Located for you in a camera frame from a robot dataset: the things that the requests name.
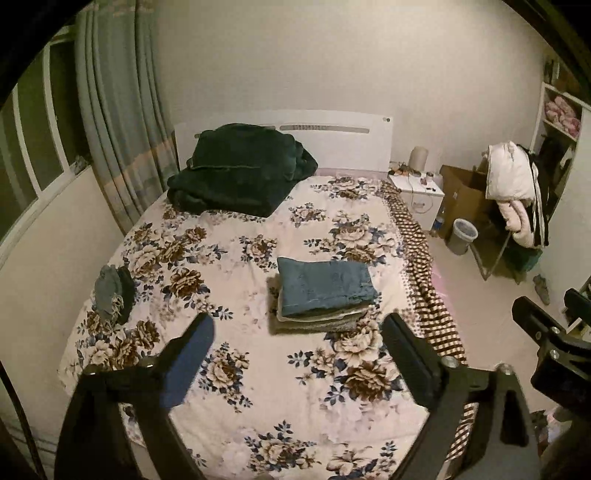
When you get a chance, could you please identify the blue denim jeans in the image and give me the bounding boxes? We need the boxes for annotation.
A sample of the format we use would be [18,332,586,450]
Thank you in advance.
[277,257,378,318]

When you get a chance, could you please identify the small grey-green cloth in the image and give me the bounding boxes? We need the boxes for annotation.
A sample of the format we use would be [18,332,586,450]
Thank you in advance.
[94,265,135,325]

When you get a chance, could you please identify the floral bed quilt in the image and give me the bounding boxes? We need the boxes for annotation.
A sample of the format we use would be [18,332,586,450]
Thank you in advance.
[58,176,465,479]

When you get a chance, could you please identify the grey waste bin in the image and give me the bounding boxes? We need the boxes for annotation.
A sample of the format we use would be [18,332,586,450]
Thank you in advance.
[447,218,479,256]

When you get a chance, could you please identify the beige folded pants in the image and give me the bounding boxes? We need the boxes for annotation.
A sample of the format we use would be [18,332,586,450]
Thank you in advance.
[267,274,371,337]

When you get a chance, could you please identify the folding chair with clothes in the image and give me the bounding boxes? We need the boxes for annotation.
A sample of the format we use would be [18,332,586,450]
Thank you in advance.
[471,144,552,282]

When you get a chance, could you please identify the white puffy jacket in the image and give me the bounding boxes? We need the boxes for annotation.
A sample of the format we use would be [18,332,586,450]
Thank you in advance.
[485,141,535,202]

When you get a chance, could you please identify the brown cardboard box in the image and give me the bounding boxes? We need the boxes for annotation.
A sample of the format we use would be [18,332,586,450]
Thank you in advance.
[440,165,493,240]

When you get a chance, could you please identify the white nightstand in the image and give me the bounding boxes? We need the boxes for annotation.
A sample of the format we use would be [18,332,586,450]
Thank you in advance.
[389,173,444,231]

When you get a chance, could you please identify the white wardrobe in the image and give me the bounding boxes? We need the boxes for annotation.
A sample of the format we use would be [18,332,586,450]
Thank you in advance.
[530,83,590,324]

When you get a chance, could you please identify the pink folded blanket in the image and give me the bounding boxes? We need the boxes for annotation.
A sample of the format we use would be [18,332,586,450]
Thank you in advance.
[544,96,581,138]

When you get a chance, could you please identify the beige table lamp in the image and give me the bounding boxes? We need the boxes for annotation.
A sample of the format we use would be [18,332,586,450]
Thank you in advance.
[409,146,429,172]

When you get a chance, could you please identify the white bed headboard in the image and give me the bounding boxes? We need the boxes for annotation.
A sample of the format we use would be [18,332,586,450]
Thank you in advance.
[174,110,393,174]

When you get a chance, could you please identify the grey striped curtain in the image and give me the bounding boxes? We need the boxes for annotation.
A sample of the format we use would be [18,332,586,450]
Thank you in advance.
[74,1,179,232]

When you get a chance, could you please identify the window frame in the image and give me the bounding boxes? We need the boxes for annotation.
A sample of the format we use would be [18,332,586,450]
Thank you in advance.
[1,25,90,262]

